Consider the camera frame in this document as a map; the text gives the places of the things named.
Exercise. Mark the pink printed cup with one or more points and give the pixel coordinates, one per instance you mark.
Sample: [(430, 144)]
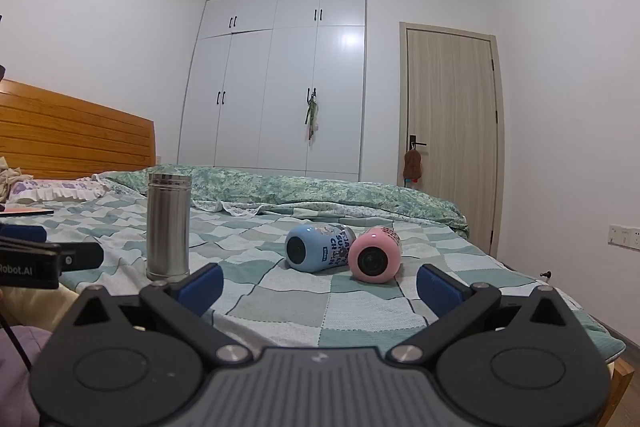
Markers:
[(375, 257)]

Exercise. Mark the pale yellow cloth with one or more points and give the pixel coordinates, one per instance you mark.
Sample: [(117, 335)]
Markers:
[(35, 307)]

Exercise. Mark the beige crumpled cloth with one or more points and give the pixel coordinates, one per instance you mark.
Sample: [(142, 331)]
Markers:
[(7, 182)]

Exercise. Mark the flat dark tablet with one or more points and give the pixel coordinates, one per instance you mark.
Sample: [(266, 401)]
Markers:
[(25, 210)]

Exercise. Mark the wooden headboard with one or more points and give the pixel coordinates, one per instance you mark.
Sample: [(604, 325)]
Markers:
[(70, 137)]

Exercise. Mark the light wooden door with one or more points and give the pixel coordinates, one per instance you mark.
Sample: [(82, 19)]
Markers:
[(450, 132)]

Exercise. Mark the green patterned quilt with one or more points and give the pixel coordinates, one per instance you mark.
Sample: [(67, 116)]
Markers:
[(325, 194)]

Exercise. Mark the purple cloth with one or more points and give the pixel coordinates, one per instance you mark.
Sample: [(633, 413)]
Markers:
[(20, 372)]

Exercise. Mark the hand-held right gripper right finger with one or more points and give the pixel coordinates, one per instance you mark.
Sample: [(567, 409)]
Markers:
[(439, 291)]

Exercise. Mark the floral ruffled pillow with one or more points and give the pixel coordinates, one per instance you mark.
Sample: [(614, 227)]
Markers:
[(55, 189)]

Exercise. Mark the green hanging ornament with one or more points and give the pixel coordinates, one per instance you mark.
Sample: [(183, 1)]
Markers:
[(311, 117)]

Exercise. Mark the blue printed cup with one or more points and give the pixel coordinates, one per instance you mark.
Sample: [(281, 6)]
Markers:
[(315, 249)]

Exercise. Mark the green checkered bed sheet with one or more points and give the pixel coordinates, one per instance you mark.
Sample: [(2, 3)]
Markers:
[(310, 302)]

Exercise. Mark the white wardrobe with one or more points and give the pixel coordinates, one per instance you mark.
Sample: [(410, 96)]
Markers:
[(280, 87)]

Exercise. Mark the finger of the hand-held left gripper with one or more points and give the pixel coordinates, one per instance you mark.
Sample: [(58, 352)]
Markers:
[(22, 233), (85, 255)]

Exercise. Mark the brown hanging pouch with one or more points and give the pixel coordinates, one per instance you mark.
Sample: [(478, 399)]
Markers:
[(412, 163)]

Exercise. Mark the wooden bed frame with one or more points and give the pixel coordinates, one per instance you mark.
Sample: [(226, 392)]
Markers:
[(619, 382)]

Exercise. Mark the white wall socket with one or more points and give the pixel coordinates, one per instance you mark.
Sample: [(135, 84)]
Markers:
[(624, 237)]

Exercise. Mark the small black knob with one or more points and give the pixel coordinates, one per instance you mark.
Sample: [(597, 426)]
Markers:
[(548, 275)]

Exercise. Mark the stainless steel thermos cup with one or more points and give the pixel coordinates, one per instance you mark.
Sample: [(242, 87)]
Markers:
[(168, 227)]

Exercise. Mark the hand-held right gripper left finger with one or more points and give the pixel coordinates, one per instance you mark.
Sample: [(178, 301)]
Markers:
[(202, 289)]

